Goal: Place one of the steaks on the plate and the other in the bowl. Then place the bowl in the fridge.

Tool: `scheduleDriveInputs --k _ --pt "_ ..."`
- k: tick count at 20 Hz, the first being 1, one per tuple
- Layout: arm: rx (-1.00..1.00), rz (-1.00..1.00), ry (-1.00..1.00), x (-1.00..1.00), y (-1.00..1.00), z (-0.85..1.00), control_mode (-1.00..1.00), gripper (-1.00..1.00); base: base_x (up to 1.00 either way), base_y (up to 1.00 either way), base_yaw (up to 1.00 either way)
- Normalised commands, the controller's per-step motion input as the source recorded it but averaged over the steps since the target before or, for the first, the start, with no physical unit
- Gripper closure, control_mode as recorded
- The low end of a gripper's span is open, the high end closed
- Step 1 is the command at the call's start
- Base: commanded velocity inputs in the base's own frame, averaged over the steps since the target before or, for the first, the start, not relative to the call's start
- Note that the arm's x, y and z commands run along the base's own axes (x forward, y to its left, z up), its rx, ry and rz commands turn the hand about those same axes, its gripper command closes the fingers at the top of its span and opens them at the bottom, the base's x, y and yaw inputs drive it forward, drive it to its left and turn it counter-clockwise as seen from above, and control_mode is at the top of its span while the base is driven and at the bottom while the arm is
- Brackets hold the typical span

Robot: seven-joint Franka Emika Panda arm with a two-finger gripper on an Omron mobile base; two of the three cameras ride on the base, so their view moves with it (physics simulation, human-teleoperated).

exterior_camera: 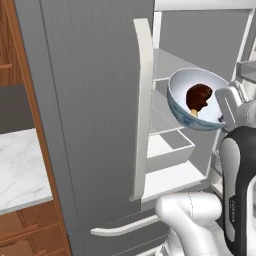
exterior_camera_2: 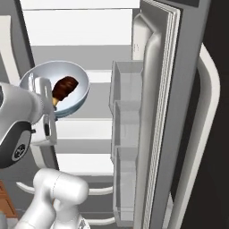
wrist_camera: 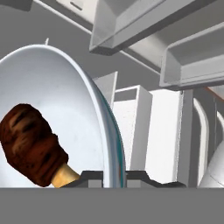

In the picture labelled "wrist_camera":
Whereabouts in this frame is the white bowl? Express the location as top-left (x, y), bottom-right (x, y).
top-left (0, 43), bottom-right (127, 188)

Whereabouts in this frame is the white round object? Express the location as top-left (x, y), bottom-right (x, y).
top-left (199, 139), bottom-right (224, 188)

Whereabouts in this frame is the white curved bar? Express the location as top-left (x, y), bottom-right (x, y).
top-left (192, 97), bottom-right (210, 187)

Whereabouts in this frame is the white panel with slot handle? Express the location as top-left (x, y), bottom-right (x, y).
top-left (54, 0), bottom-right (101, 32)

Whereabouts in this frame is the white fridge compartment box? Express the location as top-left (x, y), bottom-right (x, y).
top-left (112, 84), bottom-right (153, 172)
top-left (144, 88), bottom-right (184, 186)

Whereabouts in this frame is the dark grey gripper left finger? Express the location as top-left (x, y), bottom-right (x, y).
top-left (61, 170), bottom-right (104, 188)

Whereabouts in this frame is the thin white fridge panel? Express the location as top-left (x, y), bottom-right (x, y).
top-left (92, 71), bottom-right (119, 110)

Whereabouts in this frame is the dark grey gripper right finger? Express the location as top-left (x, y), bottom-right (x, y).
top-left (125, 170), bottom-right (188, 188)

